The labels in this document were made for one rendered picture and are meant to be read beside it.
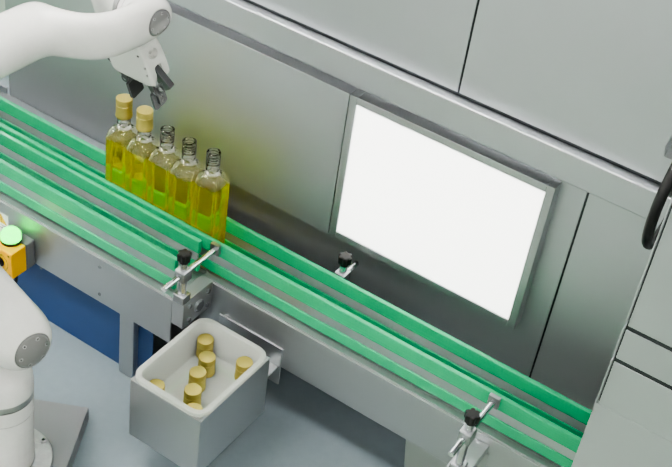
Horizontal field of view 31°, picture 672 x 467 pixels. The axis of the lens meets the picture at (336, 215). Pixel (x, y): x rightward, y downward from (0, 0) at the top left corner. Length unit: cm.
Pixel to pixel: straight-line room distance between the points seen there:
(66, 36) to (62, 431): 93
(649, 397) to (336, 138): 84
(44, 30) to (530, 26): 79
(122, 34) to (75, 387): 100
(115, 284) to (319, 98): 59
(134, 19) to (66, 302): 97
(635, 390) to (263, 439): 100
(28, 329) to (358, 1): 82
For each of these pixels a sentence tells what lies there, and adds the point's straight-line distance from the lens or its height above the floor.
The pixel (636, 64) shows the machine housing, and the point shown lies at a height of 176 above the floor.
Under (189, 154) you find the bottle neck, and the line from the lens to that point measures 240.
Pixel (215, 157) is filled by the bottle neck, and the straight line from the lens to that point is 236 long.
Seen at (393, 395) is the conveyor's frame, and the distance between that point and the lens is 233.
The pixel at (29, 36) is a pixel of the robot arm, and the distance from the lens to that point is 190.
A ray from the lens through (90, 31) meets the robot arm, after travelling 190.
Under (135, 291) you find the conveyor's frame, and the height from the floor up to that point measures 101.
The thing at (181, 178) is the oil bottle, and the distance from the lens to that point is 242.
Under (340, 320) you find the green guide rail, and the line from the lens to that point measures 232.
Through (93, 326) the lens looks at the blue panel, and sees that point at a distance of 270.
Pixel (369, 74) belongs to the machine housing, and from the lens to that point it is 223.
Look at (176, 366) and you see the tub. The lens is 243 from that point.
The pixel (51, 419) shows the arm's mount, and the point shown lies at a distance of 255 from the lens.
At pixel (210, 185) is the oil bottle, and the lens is 238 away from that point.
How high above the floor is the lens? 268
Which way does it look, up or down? 38 degrees down
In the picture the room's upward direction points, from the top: 9 degrees clockwise
